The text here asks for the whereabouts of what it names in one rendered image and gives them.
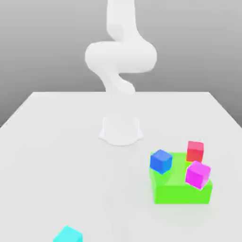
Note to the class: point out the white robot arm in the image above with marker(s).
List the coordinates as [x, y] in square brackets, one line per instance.
[121, 56]

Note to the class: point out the small blue cube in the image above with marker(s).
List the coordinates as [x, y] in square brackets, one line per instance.
[161, 161]

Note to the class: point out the small red cube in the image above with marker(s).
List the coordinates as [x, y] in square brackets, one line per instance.
[195, 152]

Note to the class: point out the small magenta cube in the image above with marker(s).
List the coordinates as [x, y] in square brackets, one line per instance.
[197, 174]

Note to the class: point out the small cyan cube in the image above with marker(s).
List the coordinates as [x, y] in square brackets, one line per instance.
[69, 235]

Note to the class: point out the large green box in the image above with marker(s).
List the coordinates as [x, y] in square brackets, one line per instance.
[181, 192]

